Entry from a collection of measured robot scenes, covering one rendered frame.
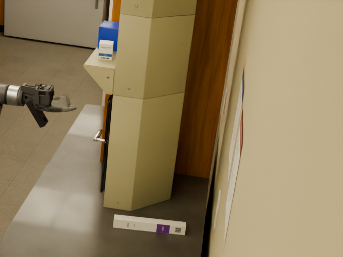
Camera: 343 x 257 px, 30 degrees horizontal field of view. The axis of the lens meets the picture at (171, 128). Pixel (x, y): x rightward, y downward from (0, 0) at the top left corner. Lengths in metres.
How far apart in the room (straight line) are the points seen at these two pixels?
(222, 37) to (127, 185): 0.70
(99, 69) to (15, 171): 2.52
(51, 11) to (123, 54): 5.26
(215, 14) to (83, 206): 0.92
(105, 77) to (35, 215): 0.58
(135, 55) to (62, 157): 0.79
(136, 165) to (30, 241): 0.48
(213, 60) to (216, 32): 0.12
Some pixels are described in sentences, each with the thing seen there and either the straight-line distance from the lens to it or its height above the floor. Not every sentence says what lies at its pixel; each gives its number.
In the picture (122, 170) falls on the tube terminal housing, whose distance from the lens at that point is 2.44.
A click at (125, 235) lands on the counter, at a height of 0.94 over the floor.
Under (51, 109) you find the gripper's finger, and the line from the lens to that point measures 2.40.
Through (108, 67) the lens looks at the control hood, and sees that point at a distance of 2.30.
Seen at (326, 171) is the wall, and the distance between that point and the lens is 0.48.
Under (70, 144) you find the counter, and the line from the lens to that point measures 3.00.
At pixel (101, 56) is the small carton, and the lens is 2.37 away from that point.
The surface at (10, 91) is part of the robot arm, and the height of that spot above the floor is 1.36.
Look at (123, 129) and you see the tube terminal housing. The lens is 2.37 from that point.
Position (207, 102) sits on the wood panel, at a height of 1.30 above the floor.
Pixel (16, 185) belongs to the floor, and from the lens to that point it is 4.56.
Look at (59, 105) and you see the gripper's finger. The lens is 2.42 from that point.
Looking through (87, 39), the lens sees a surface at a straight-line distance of 7.48.
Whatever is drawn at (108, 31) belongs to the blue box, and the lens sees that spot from 2.47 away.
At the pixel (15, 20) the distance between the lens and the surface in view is 7.66.
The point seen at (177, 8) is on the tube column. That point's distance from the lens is 2.28.
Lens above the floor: 2.26
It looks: 24 degrees down
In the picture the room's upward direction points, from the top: 7 degrees clockwise
